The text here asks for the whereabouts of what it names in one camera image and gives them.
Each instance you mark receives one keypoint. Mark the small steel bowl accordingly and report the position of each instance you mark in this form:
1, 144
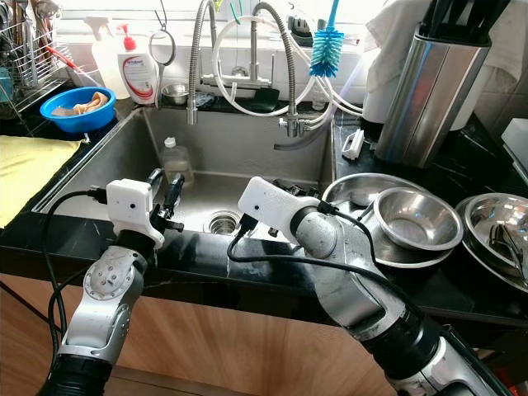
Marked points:
417, 221

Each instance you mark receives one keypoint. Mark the blue bottle brush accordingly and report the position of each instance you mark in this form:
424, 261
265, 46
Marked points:
327, 51

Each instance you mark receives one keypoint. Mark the steel mixer tap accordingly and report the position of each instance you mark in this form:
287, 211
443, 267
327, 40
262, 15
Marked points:
252, 45

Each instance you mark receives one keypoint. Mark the wooden sink cabinet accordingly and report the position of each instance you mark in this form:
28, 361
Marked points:
214, 355

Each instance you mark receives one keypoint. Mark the white hanging towel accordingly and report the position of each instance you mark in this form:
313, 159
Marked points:
388, 33

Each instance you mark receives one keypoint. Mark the steel knife block with knives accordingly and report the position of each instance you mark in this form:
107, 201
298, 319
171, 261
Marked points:
429, 99

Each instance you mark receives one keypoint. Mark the steel cutlery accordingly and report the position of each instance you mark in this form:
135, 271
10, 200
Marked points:
511, 243

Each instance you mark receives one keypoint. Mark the beige cloth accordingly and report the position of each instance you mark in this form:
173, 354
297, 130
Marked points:
87, 103

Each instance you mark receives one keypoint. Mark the yellow cloth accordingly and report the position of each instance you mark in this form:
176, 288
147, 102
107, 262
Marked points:
33, 173

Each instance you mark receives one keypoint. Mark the round metal mesh strainer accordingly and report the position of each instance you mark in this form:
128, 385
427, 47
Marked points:
162, 45

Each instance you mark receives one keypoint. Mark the clear plastic bottle white cap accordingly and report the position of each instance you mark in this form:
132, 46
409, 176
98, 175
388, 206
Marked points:
177, 157

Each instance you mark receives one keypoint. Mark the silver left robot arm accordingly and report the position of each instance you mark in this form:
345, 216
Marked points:
107, 289

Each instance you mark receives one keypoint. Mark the steel plate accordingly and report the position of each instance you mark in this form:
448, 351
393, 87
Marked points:
474, 260
351, 190

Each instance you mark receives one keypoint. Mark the white red soap pump bottle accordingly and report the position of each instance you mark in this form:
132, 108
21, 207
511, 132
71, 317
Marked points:
139, 74

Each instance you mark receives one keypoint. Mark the flexible steel gooseneck faucet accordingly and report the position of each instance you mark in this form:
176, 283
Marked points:
195, 82

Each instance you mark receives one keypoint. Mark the white washing machine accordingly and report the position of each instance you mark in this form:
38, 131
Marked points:
516, 140

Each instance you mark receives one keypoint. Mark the teal plastic container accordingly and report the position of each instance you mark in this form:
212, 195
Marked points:
5, 82

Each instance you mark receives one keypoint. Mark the translucent spray bottle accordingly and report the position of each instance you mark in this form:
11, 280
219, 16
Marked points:
107, 54

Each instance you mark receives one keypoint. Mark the black zip tie hook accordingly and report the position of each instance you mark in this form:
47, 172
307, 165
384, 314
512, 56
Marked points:
162, 16

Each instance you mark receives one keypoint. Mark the round steel sink drain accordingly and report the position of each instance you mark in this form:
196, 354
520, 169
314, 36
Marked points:
223, 221

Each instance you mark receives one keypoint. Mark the white scrub brush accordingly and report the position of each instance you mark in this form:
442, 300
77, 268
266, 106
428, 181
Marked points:
352, 144

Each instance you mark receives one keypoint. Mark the dark green sponge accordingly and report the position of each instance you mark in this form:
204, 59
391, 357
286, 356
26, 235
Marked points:
262, 99

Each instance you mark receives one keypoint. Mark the blue plastic bowl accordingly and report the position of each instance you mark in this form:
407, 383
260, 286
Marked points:
78, 121

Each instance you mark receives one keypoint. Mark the stainless steel sink basin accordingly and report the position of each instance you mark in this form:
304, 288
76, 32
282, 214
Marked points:
239, 153

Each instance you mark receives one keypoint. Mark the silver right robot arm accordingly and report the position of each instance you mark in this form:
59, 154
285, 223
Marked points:
363, 289

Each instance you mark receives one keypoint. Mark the large steel bowl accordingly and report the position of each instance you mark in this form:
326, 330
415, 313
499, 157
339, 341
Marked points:
491, 219

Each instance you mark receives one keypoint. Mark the tiny steel bowl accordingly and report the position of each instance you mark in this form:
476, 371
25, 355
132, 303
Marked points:
175, 92

